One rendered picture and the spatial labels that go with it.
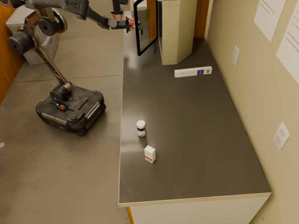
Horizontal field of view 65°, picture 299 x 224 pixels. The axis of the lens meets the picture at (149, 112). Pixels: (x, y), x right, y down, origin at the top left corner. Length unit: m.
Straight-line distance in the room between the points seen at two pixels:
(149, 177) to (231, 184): 0.39
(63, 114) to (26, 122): 0.59
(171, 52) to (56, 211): 1.61
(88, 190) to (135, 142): 1.08
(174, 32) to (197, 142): 0.78
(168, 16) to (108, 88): 1.72
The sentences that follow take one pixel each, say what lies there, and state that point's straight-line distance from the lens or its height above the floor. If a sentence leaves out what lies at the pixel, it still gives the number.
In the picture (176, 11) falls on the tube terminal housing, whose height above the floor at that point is 1.34.
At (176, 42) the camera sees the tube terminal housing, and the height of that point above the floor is 1.12.
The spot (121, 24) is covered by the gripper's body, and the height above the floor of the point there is 1.22.
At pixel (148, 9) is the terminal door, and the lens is 1.82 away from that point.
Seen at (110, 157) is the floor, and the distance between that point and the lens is 2.42.
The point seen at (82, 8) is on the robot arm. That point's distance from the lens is 1.47.
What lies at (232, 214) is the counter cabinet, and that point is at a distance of 1.42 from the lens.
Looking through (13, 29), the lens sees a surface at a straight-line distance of 3.72.
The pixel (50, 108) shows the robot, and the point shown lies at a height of 0.24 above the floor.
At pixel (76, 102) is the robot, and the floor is 0.26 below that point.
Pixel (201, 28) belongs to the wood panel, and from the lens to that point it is 2.15.
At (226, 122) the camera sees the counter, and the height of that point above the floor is 0.94.
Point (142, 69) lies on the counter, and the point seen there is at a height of 0.94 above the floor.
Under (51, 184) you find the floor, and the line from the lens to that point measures 2.44.
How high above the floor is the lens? 1.99
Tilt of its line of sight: 46 degrees down
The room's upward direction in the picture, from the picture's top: 3 degrees counter-clockwise
